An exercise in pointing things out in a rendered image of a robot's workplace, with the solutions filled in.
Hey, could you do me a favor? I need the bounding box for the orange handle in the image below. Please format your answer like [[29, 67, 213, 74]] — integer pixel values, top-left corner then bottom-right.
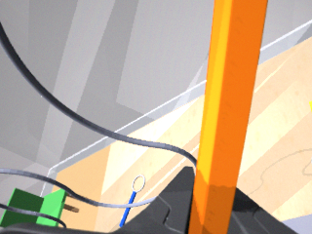
[[188, 0, 268, 234]]

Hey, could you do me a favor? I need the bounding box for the blue-handled white loop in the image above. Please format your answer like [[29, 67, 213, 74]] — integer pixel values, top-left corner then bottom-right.
[[119, 175, 145, 227]]

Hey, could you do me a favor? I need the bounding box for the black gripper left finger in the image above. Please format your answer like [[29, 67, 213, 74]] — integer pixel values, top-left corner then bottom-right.
[[0, 166, 196, 234]]

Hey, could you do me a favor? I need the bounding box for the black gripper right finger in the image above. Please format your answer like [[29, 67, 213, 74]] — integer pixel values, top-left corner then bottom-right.
[[227, 187, 297, 234]]

